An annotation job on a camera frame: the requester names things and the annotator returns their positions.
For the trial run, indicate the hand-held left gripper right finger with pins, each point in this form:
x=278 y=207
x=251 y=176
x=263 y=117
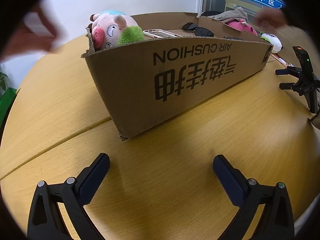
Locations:
x=228 y=180

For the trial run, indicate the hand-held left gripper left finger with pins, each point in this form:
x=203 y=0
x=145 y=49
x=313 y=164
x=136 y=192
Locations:
x=96 y=177

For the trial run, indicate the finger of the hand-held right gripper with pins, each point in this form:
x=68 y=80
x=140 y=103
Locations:
x=285 y=71
x=287 y=86

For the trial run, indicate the black sunglasses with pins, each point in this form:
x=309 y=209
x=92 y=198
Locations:
x=202 y=32

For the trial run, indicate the brown cardboard box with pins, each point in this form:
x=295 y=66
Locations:
x=130 y=80

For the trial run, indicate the person's right hand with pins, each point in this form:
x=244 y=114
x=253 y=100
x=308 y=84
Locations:
x=272 y=17

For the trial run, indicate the person's left hand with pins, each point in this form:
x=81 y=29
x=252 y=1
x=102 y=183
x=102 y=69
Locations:
x=22 y=42

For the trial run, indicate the white and green plush toy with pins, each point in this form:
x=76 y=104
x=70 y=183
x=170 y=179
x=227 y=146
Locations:
x=273 y=42

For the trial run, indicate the flat black object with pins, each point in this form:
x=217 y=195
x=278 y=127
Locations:
x=232 y=38

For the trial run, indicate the magenta plush toy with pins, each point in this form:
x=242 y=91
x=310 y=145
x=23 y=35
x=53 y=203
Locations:
x=237 y=25

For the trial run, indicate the beige cloth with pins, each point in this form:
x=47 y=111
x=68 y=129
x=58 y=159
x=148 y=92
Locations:
x=232 y=13

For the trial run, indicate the dark rounded object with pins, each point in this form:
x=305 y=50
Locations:
x=211 y=13

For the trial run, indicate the white phone case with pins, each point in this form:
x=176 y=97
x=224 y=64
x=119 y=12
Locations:
x=160 y=33

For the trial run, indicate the green plant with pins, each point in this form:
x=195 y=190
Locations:
x=2 y=80

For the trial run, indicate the green fuzzy ball toy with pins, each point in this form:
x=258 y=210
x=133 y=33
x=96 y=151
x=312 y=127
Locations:
x=131 y=35

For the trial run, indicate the pink pig plush toy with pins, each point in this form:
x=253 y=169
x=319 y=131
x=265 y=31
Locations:
x=107 y=30

